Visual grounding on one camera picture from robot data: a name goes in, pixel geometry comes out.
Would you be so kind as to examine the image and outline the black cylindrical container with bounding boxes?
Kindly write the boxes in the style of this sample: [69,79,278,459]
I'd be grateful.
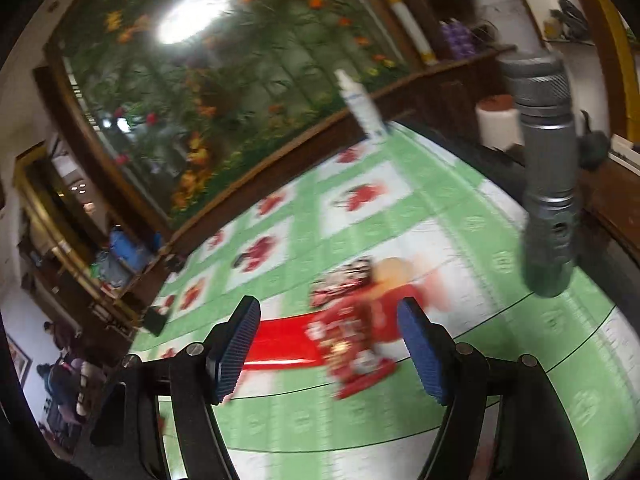
[141,307,168,337]

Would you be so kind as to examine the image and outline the white spray bottle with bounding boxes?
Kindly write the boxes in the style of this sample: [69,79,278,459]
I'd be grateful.
[334,70,387,142]

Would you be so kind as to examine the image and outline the large red snack packet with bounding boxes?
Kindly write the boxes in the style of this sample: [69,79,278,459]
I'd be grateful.
[243,313,323,370]

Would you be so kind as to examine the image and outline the person in dark coat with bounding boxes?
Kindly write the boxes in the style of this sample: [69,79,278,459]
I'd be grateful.
[34,320,109,441]

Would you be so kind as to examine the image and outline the blue thermos jug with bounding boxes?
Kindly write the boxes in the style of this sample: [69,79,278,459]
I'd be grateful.
[110,228,151,272]

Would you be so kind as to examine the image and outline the framed wall painting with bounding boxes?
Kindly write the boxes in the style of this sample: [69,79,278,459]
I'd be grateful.
[6,336,32,387]

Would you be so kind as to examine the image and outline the grey flashlight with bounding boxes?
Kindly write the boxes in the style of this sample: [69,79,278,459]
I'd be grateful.
[498,50,579,298]

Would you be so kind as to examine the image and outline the red floral snack packet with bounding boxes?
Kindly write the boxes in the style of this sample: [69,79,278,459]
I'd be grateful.
[305,297,396,400]

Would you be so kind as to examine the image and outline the red white heart packet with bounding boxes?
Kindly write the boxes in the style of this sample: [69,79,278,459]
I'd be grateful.
[309,257,372,309]

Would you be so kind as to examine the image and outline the purple bottles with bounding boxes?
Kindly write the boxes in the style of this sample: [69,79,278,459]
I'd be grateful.
[440,20,476,60]

